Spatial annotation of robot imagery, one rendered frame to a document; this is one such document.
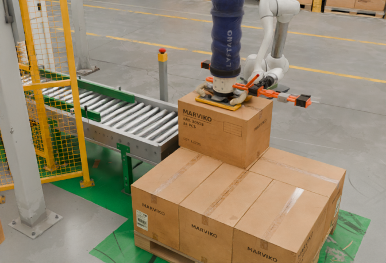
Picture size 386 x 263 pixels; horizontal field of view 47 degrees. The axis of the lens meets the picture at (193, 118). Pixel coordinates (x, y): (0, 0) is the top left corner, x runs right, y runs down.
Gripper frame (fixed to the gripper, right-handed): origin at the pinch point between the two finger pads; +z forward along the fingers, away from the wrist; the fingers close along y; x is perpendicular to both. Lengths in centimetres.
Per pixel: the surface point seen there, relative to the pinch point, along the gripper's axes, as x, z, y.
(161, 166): 50, 51, 54
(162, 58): 117, -46, 13
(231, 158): 7, 21, 49
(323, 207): -65, 34, 53
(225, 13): 22, 10, -54
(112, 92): 159, -21, 47
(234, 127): 6.2, 20.9, 21.9
